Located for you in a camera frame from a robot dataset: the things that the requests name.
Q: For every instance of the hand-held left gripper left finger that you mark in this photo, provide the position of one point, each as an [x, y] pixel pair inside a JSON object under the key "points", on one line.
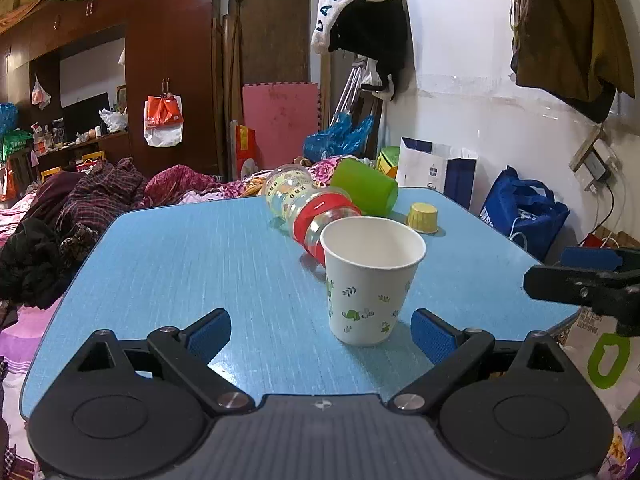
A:
{"points": [[210, 334]]}

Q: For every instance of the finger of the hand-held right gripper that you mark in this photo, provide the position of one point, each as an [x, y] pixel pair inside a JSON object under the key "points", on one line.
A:
{"points": [[590, 258], [560, 282]]}

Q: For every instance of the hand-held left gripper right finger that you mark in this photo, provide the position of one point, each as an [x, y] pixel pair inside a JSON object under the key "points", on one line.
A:
{"points": [[432, 336]]}

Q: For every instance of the white paper cup green print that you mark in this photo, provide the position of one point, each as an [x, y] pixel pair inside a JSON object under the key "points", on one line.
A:
{"points": [[370, 300]]}

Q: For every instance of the small yellow cup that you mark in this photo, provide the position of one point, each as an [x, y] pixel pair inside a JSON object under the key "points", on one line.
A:
{"points": [[422, 217]]}

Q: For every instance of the green plastic cup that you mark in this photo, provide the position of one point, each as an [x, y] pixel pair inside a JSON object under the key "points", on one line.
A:
{"points": [[364, 185]]}

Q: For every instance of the white bag green print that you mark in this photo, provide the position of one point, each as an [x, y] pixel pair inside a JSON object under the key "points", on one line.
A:
{"points": [[605, 360]]}

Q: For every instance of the blue fabric tote bag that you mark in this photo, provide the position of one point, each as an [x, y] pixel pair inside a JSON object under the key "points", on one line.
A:
{"points": [[520, 210]]}

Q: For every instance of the magenta floral blanket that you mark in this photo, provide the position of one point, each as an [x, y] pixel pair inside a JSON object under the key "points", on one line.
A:
{"points": [[185, 182]]}

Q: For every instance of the clear plastic bottle red bands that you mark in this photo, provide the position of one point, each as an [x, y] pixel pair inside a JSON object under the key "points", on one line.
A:
{"points": [[300, 199]]}

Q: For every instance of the white and blue paper bag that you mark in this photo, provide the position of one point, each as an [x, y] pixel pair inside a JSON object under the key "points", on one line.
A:
{"points": [[425, 167]]}

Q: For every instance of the purple plaid blanket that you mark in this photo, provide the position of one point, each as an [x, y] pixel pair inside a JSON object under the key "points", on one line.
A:
{"points": [[105, 190]]}

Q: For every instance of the yellow green box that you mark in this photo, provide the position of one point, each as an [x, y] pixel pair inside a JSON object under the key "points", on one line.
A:
{"points": [[387, 162]]}

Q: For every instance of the red gift box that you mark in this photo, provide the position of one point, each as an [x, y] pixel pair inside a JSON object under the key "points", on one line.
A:
{"points": [[246, 152]]}

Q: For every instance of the black cloth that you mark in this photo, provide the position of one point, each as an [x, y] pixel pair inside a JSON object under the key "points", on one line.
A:
{"points": [[35, 260]]}

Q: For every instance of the pink printed bedsheet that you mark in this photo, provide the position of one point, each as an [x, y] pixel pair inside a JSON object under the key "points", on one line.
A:
{"points": [[20, 360]]}

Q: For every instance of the blue plastic bags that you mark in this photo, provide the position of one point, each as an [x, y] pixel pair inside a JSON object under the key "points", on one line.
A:
{"points": [[340, 137]]}

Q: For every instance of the orange and white plastic bag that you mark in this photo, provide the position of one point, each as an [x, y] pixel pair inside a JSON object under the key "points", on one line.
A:
{"points": [[162, 120]]}

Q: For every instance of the pink foam mat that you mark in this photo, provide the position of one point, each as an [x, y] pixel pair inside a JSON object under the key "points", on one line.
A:
{"points": [[280, 125]]}

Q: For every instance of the olive hanging clothes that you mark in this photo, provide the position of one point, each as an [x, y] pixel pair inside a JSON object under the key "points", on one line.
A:
{"points": [[565, 35]]}

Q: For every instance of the crumpled white plastic bag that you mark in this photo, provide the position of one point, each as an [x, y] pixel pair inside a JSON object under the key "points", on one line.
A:
{"points": [[114, 120]]}

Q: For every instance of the black screen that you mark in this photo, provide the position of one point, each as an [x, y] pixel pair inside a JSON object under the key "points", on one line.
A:
{"points": [[85, 112]]}

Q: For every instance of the folded metal rack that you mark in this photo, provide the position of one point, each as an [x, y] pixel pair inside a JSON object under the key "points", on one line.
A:
{"points": [[350, 90]]}

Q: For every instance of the small white plastic bag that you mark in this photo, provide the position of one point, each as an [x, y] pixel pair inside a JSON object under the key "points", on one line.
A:
{"points": [[40, 94]]}

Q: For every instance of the dark wooden wardrobe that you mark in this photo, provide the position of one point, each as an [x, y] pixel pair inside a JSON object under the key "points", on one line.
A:
{"points": [[170, 40]]}

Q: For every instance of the brown wooden board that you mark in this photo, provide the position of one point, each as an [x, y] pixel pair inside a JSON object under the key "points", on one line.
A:
{"points": [[272, 30]]}

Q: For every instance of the black hanging garment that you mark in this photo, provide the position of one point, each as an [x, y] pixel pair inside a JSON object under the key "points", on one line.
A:
{"points": [[372, 30]]}

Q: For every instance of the wall socket with charger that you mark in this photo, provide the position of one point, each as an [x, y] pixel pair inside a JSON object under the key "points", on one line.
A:
{"points": [[595, 162]]}

